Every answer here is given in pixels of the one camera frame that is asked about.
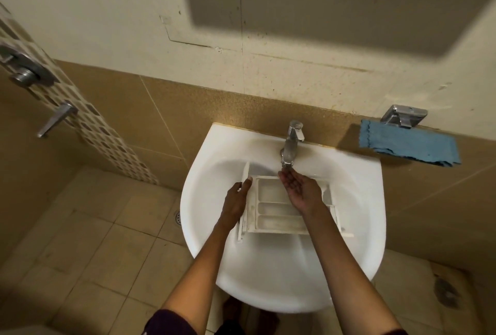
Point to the person's left hand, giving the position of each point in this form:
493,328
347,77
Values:
234,207

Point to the person's right hand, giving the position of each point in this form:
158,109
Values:
304,193

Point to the white detergent drawer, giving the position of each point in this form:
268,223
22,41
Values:
271,211

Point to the white washing machine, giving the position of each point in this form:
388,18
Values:
19,331

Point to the person's left forearm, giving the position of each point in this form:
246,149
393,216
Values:
197,280

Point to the person's right forearm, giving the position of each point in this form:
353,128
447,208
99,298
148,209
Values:
341,276

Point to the person's dark patterned pants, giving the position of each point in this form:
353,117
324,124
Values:
228,330

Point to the person's dark patterned left sleeve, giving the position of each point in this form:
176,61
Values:
170,325

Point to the person's dark patterned sleeve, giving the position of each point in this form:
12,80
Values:
170,325
395,333

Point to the person's dark patterned right sleeve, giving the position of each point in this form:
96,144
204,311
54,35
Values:
395,333

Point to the chrome sink faucet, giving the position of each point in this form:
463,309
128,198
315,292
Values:
290,149

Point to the round metal floor drain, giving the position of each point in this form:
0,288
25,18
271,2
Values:
177,218

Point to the white ceramic sink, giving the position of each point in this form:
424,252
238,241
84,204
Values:
279,269

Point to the blue cloth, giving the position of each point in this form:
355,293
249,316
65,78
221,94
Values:
410,143

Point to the chrome shower valve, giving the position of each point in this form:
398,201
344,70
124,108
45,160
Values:
23,75

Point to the chrome wall holder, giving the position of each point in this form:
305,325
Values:
405,114

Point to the chrome wall tap lever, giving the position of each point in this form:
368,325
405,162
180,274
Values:
56,118

